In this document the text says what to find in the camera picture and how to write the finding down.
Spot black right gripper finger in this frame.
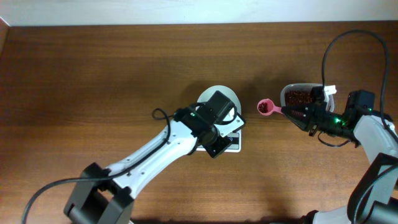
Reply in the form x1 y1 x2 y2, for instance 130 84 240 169
281 104 311 116
287 114 310 131

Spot pink measuring scoop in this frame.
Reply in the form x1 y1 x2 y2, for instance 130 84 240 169
257 98 283 116

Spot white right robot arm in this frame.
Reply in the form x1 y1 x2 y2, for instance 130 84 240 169
282 90 397 224

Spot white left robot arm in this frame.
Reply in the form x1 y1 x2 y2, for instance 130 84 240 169
63 85 245 223

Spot white digital kitchen scale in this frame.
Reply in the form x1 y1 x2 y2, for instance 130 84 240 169
198 92 242 153

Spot red beans in container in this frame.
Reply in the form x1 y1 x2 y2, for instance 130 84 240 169
284 90 314 106

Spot clear plastic bean container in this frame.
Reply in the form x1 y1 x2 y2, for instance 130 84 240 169
280 83 336 112

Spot white round bowl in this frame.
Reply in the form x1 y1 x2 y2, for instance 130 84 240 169
197 85 242 114

